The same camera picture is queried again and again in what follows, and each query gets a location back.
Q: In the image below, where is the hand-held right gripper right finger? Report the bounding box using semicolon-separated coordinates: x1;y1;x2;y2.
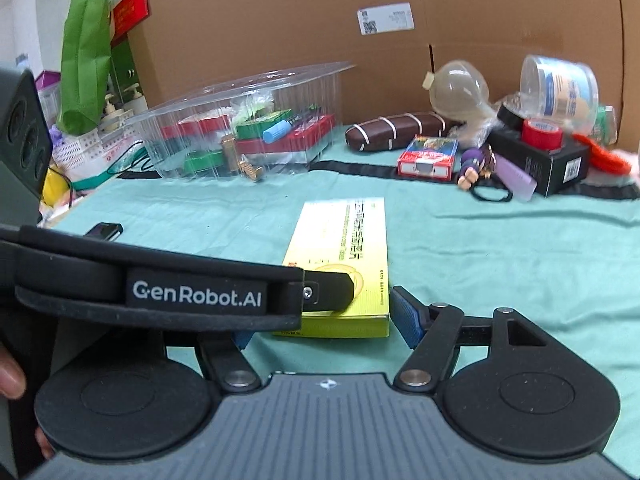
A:
391;285;551;393

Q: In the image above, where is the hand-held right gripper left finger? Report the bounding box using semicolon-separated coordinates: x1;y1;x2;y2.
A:
195;331;263;393

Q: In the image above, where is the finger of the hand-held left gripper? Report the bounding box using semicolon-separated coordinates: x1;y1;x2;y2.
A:
301;269;357;315

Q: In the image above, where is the yellow-green cardboard box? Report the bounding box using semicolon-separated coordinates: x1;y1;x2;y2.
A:
272;197;391;339

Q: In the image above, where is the clear plastic container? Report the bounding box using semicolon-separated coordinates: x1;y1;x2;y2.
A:
120;61;357;181

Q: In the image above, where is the person's left hand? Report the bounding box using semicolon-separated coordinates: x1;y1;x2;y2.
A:
0;345;56;461

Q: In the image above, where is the small black device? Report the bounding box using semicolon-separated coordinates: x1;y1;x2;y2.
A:
84;222;124;242

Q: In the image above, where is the teal cloth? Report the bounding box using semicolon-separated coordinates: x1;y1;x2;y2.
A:
37;125;640;480

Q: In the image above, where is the white plastic basket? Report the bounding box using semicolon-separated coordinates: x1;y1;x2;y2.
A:
50;127;146;181

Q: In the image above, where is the small brass ornament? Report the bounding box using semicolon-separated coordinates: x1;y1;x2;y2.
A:
239;155;263;183

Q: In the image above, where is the red and green box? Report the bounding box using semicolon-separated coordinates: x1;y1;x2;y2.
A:
162;115;231;147
235;114;336;166

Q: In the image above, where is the playing card box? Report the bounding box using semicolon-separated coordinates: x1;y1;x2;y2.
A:
396;135;460;181

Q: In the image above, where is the light blue cylinder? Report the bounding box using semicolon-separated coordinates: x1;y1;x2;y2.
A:
262;120;292;145

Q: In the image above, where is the purple toy figure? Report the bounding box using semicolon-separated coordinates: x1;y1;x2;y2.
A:
457;144;498;191

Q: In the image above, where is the brown striped pouch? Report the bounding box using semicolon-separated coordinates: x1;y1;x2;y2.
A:
345;112;451;153

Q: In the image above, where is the black marker pen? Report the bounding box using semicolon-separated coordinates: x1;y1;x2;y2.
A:
287;107;321;126

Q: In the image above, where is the lilac tube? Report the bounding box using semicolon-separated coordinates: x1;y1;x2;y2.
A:
492;152;538;202

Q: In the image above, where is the purple box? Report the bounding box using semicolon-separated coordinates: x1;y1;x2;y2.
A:
35;70;63;126

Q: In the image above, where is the black box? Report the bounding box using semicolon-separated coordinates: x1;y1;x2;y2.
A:
487;127;592;198

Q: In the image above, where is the green fabric bag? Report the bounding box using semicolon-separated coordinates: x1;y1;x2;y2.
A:
56;0;113;136

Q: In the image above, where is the red tape roll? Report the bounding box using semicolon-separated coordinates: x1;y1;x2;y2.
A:
521;117;566;152

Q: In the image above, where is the black tape roll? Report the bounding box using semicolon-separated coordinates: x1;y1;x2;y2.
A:
495;102;526;131

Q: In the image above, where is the clear glass light bulb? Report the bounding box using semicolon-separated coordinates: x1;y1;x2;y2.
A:
422;60;493;121

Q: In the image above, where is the large brown cardboard box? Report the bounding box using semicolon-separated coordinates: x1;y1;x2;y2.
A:
127;0;626;133

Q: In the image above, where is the white shipping label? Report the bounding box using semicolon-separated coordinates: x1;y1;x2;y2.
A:
357;4;416;36

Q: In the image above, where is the clear jar with blue label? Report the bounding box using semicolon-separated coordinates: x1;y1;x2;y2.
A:
520;54;599;126

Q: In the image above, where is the crumpled green plastic wrap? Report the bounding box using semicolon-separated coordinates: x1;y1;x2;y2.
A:
595;105;621;143

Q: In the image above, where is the black hair tie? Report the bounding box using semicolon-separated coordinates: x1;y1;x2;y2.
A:
470;185;513;204

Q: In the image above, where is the red wall calendar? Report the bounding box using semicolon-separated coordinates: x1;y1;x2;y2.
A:
81;0;151;43

